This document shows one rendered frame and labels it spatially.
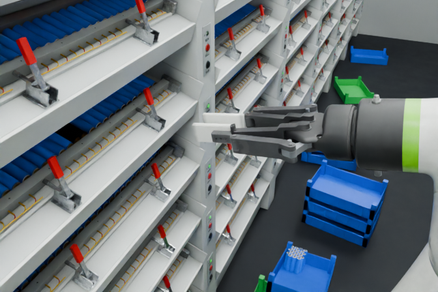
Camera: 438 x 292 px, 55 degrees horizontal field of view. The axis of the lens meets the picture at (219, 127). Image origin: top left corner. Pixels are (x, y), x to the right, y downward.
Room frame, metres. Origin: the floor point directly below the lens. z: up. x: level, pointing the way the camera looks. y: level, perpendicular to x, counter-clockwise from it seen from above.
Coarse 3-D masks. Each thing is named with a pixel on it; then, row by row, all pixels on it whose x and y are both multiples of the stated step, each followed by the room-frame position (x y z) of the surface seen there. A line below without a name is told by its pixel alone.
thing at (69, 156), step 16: (160, 80) 0.90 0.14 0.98; (144, 96) 0.82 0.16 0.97; (128, 112) 0.75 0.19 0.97; (96, 128) 0.68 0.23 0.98; (112, 128) 0.71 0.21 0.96; (80, 144) 0.63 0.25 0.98; (96, 144) 0.66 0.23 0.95; (64, 160) 0.58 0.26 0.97; (32, 176) 0.53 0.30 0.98; (48, 176) 0.55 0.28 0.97; (16, 192) 0.50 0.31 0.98; (32, 192) 0.52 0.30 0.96; (0, 208) 0.46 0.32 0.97
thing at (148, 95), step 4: (148, 88) 0.77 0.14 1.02; (144, 92) 0.76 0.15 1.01; (148, 92) 0.76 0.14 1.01; (148, 96) 0.76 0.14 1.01; (148, 100) 0.76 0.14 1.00; (152, 100) 0.77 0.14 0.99; (148, 104) 0.76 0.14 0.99; (152, 104) 0.76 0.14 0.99; (152, 108) 0.76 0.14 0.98; (152, 112) 0.76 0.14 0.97; (156, 116) 0.76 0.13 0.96; (156, 120) 0.76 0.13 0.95
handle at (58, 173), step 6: (54, 156) 0.53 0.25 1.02; (48, 162) 0.52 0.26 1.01; (54, 162) 0.52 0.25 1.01; (54, 168) 0.52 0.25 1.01; (60, 168) 0.53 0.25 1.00; (54, 174) 0.52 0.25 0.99; (60, 174) 0.52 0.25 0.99; (60, 180) 0.52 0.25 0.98; (66, 186) 0.52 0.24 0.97; (66, 192) 0.51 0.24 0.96
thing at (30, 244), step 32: (160, 64) 0.94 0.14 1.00; (160, 96) 0.87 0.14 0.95; (192, 96) 0.90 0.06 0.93; (128, 128) 0.74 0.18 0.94; (128, 160) 0.65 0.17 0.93; (96, 192) 0.55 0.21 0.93; (0, 224) 0.46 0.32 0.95; (32, 224) 0.47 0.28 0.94; (64, 224) 0.48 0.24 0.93; (0, 256) 0.41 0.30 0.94; (32, 256) 0.42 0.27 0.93; (0, 288) 0.37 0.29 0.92
